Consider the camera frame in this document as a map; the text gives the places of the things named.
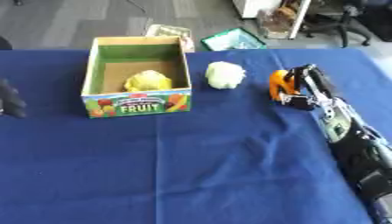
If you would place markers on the green-rimmed bin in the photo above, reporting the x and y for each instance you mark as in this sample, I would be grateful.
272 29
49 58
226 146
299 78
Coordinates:
233 40

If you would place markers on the cardboard box with green inside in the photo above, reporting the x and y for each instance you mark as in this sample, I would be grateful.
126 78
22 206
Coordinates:
137 77

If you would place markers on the yellow toy fruit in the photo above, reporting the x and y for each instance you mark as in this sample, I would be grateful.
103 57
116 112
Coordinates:
148 81

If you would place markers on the pale cardboard carton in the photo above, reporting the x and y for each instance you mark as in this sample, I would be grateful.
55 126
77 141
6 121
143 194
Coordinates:
171 33

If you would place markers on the black office chair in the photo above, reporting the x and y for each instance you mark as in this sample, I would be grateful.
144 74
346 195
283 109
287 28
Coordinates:
341 20

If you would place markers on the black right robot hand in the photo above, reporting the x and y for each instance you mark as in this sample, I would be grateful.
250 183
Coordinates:
312 84

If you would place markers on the orange toy fruit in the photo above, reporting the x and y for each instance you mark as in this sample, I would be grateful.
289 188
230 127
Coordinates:
282 84

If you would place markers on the pale green toy cabbage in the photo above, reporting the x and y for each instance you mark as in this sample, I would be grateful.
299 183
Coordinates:
224 75

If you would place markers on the clear plastic bag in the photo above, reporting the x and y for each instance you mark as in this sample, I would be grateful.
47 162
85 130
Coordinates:
277 19

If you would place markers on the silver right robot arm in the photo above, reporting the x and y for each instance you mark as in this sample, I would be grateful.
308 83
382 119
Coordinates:
357 145

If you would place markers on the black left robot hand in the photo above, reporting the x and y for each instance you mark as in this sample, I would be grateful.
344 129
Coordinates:
11 100

